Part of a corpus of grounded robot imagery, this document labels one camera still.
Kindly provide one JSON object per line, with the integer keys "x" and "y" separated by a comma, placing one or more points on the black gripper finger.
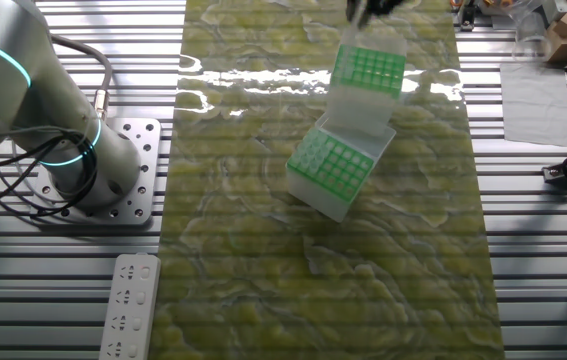
{"x": 353, "y": 7}
{"x": 383, "y": 5}

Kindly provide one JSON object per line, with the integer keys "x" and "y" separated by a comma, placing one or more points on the green rack pipette tip box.
{"x": 368, "y": 70}
{"x": 323, "y": 197}

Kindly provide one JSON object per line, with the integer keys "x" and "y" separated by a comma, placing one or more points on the clear plastic cup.
{"x": 530, "y": 35}

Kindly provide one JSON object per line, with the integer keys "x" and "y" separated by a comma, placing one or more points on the white paper sheet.
{"x": 535, "y": 105}

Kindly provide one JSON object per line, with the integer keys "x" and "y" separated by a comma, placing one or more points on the green marble pattern mat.
{"x": 263, "y": 275}

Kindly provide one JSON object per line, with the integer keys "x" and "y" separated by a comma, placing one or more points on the white power strip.
{"x": 130, "y": 310}

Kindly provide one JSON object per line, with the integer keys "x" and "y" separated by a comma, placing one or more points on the silver perforated base plate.
{"x": 150, "y": 180}

